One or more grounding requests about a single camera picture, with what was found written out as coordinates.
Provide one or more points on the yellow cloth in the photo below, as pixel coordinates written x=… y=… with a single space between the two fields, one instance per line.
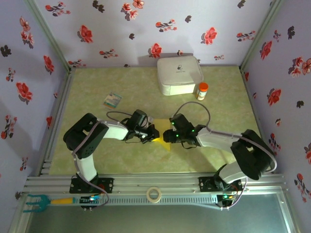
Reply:
x=162 y=125

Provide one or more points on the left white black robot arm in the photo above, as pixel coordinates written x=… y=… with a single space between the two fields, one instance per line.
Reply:
x=114 y=131

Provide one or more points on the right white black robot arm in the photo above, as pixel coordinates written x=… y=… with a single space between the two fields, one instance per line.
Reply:
x=216 y=139

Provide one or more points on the teal printed card packet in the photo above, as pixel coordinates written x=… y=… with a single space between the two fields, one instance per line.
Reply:
x=112 y=100

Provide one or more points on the orange pill bottle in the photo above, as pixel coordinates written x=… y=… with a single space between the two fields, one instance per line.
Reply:
x=201 y=93

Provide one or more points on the white zippered case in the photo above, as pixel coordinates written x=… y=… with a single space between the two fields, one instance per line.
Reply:
x=178 y=72

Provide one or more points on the beige tape roll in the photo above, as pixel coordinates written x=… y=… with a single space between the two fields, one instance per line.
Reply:
x=148 y=195

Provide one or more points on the wide aluminium frame rail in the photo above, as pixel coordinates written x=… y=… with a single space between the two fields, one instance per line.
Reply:
x=155 y=180

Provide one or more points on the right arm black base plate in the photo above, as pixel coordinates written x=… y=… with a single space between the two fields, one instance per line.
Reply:
x=206 y=184

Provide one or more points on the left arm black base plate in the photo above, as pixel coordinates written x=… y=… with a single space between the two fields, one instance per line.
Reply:
x=108 y=185

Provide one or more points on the aluminium side rail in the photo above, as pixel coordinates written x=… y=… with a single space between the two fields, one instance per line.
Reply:
x=57 y=121
x=257 y=116

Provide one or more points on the aluminium corner post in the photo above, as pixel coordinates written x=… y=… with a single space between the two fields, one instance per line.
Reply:
x=261 y=31
x=48 y=34

